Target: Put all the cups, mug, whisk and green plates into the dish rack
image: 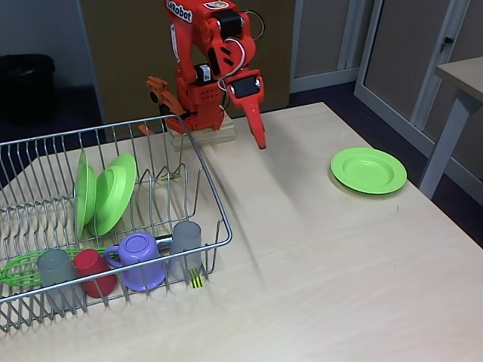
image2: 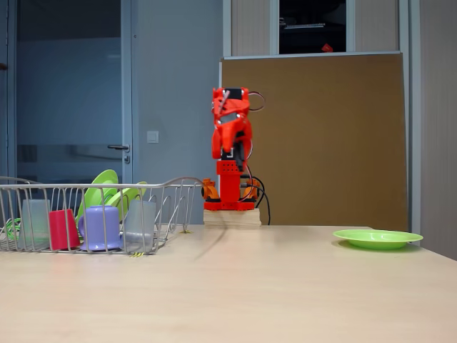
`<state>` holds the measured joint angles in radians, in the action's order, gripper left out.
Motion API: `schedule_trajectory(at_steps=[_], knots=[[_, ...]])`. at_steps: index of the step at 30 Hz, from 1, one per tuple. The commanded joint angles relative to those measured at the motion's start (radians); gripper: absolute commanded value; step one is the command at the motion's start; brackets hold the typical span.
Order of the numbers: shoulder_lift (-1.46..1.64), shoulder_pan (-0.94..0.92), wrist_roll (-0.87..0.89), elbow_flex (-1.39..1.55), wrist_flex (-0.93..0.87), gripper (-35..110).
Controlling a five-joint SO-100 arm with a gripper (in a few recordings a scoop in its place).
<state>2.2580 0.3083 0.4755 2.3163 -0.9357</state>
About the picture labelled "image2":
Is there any black cable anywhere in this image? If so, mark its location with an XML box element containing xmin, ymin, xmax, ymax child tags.
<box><xmin>246</xmin><ymin>174</ymin><xmax>271</xmax><ymax>226</ymax></box>

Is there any red plastic cup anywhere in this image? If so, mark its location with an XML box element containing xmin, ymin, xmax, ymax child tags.
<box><xmin>49</xmin><ymin>209</ymin><xmax>81</xmax><ymax>251</ymax></box>

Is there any wooden base block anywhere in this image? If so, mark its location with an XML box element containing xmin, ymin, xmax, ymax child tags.
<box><xmin>203</xmin><ymin>209</ymin><xmax>261</xmax><ymax>229</ymax></box>

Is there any purple plastic mug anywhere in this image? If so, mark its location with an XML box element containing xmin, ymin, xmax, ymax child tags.
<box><xmin>77</xmin><ymin>204</ymin><xmax>124</xmax><ymax>252</ymax></box>

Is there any brown partition board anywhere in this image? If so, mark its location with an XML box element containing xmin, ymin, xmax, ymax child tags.
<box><xmin>218</xmin><ymin>51</ymin><xmax>410</xmax><ymax>232</ymax></box>

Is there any green plastic plate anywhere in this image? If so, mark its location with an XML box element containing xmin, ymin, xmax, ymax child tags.
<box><xmin>76</xmin><ymin>169</ymin><xmax>119</xmax><ymax>229</ymax></box>
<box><xmin>106</xmin><ymin>181</ymin><xmax>148</xmax><ymax>219</ymax></box>
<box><xmin>332</xmin><ymin>229</ymin><xmax>424</xmax><ymax>250</ymax></box>

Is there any grey translucent plastic cup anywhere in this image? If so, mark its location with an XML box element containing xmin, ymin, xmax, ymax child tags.
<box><xmin>122</xmin><ymin>199</ymin><xmax>158</xmax><ymax>253</ymax></box>
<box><xmin>17</xmin><ymin>199</ymin><xmax>51</xmax><ymax>250</ymax></box>

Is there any metal wire dish rack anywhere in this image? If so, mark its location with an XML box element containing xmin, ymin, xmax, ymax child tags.
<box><xmin>0</xmin><ymin>176</ymin><xmax>205</xmax><ymax>255</ymax></box>

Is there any green whisk with metal handle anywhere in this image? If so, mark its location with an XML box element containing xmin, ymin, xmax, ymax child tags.
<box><xmin>0</xmin><ymin>217</ymin><xmax>22</xmax><ymax>241</ymax></box>

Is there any blue glazed door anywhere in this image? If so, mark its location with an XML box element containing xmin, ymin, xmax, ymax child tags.
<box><xmin>6</xmin><ymin>0</ymin><xmax>135</xmax><ymax>187</ymax></box>

